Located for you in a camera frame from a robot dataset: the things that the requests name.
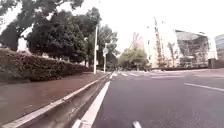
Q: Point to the pole with round sign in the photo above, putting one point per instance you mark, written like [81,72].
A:
[105,51]

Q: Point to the tall pale pole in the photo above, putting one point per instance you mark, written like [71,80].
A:
[95,56]

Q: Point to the green tree cluster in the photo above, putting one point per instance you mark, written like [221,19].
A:
[133,58]

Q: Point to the pale high-rise building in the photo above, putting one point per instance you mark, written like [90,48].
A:
[138,41]

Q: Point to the tall lattice tower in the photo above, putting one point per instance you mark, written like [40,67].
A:
[158,46]

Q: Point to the grey asphalt road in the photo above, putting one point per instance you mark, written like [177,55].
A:
[160,103]

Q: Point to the group of large trees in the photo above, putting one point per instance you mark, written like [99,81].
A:
[56,36]

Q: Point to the robot's own part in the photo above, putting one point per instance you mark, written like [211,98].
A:
[136,125]

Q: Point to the long trimmed hedge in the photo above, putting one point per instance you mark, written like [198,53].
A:
[36,68]

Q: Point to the curved glass-fronted building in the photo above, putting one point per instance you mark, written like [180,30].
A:
[193,48]

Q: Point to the grey stone kerb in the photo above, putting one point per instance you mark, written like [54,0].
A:
[43,111]

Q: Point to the reddish brick pavement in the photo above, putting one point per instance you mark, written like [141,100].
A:
[33,96]

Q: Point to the grey block building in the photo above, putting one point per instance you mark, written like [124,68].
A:
[220,46]

